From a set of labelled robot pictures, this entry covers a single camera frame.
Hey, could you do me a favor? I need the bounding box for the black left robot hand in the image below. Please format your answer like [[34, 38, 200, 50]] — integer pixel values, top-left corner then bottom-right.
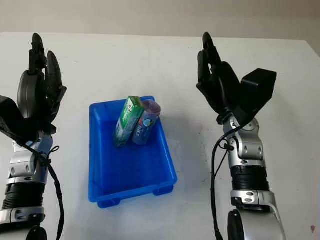
[[16, 32, 68, 126]]

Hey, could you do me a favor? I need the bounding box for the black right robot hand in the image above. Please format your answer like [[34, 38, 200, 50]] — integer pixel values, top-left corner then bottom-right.
[[196, 31, 242, 123]]

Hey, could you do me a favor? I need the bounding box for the purple cylindrical can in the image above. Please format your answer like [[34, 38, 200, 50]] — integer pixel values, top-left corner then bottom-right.
[[131, 99, 161, 145]]

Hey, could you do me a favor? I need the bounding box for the green toothpaste box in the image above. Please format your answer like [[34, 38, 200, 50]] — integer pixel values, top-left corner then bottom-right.
[[112, 96, 145, 148]]

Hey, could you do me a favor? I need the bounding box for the blue plastic tray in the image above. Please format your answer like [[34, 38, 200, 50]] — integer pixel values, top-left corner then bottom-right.
[[87, 95, 179, 210]]

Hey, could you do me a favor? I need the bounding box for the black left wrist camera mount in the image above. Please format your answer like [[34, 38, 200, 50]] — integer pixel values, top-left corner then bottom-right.
[[0, 95, 57, 141]]

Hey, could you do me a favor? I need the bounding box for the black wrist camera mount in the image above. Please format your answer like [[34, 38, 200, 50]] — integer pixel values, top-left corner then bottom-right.
[[233, 67, 278, 126], [0, 95, 57, 141]]

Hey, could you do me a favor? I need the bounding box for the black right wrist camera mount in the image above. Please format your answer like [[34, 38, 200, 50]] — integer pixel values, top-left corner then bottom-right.
[[233, 67, 278, 126]]

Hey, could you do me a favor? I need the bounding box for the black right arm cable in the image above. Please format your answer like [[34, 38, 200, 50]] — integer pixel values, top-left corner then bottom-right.
[[210, 124, 241, 240]]

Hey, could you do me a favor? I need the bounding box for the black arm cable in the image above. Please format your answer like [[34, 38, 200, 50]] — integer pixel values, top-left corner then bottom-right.
[[210, 124, 241, 240], [22, 139, 65, 240]]

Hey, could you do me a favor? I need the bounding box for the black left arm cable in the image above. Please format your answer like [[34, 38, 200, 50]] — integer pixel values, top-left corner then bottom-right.
[[22, 139, 65, 240]]

